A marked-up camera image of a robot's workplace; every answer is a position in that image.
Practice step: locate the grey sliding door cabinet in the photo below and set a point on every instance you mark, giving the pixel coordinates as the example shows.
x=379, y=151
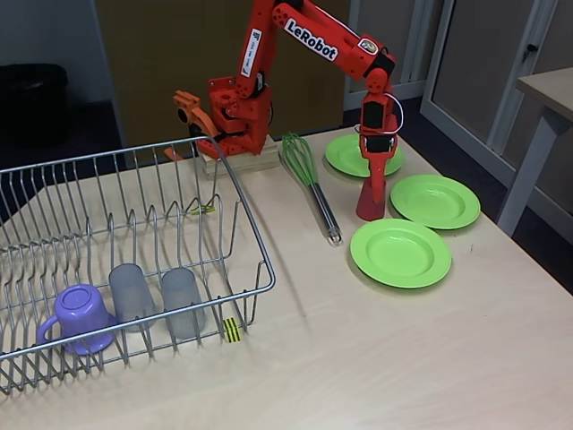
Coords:
x=483, y=67

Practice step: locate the green plastic plate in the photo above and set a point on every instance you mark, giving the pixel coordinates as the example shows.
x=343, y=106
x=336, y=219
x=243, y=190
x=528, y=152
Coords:
x=400, y=253
x=344, y=154
x=434, y=201

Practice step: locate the beige side table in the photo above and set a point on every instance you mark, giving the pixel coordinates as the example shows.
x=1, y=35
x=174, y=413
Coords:
x=550, y=89

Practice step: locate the yellow black striped tape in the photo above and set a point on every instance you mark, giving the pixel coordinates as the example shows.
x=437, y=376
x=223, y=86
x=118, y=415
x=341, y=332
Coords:
x=206, y=209
x=232, y=330

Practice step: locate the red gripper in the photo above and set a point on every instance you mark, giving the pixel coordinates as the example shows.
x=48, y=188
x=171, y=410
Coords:
x=377, y=159

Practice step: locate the purple plastic mug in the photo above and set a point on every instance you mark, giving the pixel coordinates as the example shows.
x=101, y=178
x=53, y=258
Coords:
x=80, y=313

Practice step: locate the red plastic cup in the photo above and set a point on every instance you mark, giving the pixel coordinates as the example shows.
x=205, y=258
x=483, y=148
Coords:
x=365, y=208

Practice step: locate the translucent grey plastic cup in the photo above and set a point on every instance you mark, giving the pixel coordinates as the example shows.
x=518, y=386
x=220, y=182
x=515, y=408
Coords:
x=130, y=291
x=181, y=295

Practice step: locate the black cabinet lock knob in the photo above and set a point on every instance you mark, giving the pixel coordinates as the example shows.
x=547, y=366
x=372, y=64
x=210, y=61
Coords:
x=531, y=47

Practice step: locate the black waste bin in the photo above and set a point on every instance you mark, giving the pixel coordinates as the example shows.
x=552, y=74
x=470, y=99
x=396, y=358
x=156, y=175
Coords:
x=31, y=103

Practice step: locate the brown pin board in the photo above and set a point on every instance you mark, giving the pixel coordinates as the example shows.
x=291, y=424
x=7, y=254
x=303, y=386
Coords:
x=147, y=67

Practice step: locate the white framed cabinet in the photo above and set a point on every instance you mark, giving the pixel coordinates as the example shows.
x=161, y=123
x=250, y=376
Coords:
x=380, y=27

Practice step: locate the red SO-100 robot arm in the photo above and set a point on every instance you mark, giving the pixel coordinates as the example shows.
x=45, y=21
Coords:
x=349, y=58

